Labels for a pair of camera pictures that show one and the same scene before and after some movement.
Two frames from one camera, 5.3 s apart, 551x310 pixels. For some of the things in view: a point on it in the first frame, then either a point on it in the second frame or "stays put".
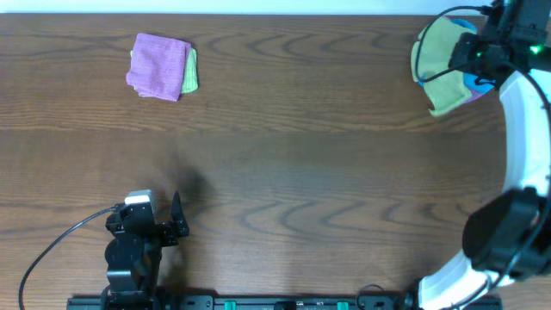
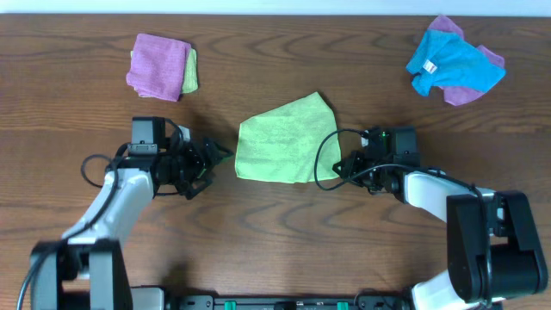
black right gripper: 460,60 → 354,163
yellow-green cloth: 444,87 → 280,145
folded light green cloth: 190,80 stays put
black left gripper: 161,232 → 201,164
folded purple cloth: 157,66 stays put
